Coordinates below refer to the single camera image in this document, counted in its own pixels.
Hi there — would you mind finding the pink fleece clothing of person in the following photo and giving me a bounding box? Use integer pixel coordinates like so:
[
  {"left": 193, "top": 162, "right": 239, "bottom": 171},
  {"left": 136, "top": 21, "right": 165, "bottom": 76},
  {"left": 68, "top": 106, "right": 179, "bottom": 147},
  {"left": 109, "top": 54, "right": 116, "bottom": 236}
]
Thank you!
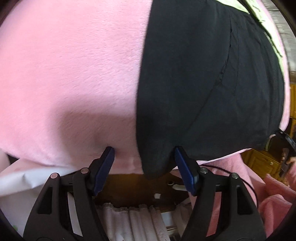
[{"left": 171, "top": 153, "right": 296, "bottom": 239}]

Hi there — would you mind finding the white printed sheet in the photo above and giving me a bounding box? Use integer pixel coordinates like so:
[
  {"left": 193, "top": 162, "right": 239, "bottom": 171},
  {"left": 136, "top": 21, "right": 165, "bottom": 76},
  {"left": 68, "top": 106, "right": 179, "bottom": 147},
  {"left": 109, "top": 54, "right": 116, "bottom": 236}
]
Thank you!
[{"left": 1, "top": 159, "right": 78, "bottom": 235}]

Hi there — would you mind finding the pink plush bed blanket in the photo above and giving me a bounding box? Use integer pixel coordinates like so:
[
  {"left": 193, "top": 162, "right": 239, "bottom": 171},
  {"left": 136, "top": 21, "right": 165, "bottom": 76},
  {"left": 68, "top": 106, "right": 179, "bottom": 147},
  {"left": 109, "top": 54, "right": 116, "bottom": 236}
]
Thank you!
[{"left": 1, "top": 1, "right": 290, "bottom": 174}]

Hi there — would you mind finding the green and black hooded jacket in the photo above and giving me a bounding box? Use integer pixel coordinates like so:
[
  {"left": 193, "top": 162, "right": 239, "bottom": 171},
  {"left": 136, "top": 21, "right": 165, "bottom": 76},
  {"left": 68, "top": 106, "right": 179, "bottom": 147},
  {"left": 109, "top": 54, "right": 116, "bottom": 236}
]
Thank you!
[{"left": 136, "top": 1, "right": 285, "bottom": 177}]

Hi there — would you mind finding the yellow wooden drawer cabinet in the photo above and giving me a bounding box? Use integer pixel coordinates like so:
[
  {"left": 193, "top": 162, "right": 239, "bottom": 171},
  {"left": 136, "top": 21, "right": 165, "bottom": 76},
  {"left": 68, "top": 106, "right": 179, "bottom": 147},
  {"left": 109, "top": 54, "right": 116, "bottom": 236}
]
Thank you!
[{"left": 241, "top": 83, "right": 295, "bottom": 185}]

